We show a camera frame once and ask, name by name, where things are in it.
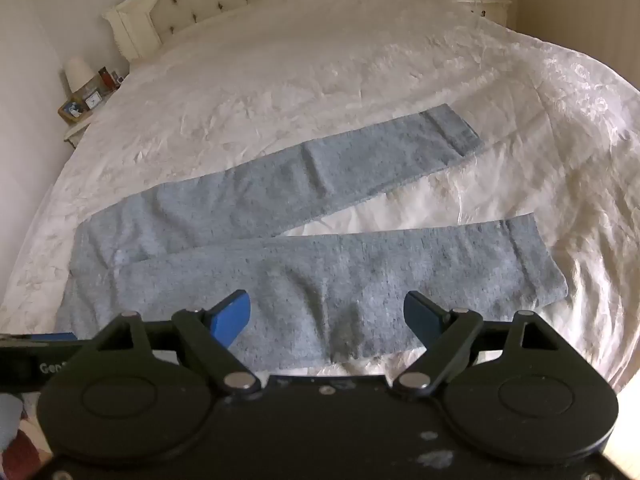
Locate red patterned cloth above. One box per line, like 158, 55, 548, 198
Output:
0, 394, 53, 468

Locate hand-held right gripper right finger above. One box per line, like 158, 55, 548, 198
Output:
392, 290, 567, 395

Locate grey-blue pants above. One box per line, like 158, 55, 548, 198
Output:
55, 104, 569, 367

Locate wooden picture frame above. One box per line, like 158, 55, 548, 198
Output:
57, 99, 89, 124

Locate white bedspread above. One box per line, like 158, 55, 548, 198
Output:
0, 0, 640, 396

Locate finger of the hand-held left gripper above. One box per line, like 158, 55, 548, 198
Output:
0, 331, 78, 345

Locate white table lamp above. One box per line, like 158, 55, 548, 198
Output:
63, 56, 94, 95

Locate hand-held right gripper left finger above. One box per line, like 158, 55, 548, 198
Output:
94, 290, 262, 395

